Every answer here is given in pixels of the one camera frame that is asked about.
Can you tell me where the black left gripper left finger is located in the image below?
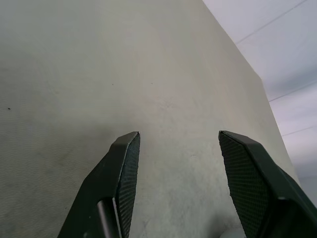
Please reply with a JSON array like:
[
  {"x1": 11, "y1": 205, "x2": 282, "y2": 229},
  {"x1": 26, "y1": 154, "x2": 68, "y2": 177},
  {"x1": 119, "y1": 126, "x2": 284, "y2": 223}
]
[{"x1": 57, "y1": 131, "x2": 141, "y2": 238}]

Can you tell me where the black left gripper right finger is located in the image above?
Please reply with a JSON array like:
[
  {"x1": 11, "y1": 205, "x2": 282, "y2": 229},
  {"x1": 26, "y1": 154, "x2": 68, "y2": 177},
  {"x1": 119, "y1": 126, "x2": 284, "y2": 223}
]
[{"x1": 218, "y1": 130, "x2": 317, "y2": 238}]

